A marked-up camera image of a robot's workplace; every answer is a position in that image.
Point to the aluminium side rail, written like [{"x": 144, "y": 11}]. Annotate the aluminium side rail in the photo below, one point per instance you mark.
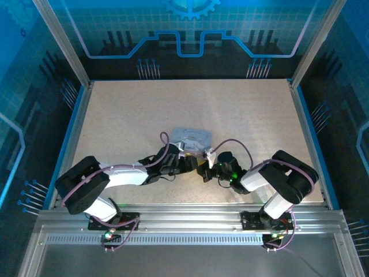
[
  {"x": 302, "y": 115},
  {"x": 73, "y": 138}
]

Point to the lilac cartoon dog tin box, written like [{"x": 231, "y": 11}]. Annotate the lilac cartoon dog tin box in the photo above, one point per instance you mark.
[{"x": 196, "y": 138}]

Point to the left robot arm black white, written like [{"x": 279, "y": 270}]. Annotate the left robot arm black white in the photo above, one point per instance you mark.
[{"x": 86, "y": 184}]

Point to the grey metal tray panel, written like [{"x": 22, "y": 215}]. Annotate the grey metal tray panel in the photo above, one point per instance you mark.
[{"x": 187, "y": 259}]

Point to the aluminium corner post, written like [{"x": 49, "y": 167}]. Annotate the aluminium corner post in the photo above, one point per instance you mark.
[
  {"x": 63, "y": 43},
  {"x": 312, "y": 43}
]

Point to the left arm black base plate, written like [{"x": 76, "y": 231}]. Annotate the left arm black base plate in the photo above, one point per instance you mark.
[{"x": 129, "y": 219}]

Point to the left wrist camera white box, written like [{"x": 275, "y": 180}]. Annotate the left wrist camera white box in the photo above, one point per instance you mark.
[{"x": 180, "y": 148}]

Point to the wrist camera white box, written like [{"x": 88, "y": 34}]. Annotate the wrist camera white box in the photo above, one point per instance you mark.
[
  {"x": 210, "y": 158},
  {"x": 180, "y": 148}
]

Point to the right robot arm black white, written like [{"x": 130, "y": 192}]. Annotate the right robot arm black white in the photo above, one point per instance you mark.
[{"x": 288, "y": 176}]

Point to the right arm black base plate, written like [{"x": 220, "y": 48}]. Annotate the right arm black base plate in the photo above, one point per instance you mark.
[{"x": 248, "y": 222}]

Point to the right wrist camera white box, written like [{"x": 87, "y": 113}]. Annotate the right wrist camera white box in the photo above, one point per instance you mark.
[{"x": 210, "y": 158}]

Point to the aluminium cross rail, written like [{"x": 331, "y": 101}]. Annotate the aluminium cross rail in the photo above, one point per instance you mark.
[{"x": 187, "y": 216}]

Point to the small status LED board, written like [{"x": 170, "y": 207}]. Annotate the small status LED board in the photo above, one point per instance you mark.
[
  {"x": 274, "y": 236},
  {"x": 109, "y": 235}
]

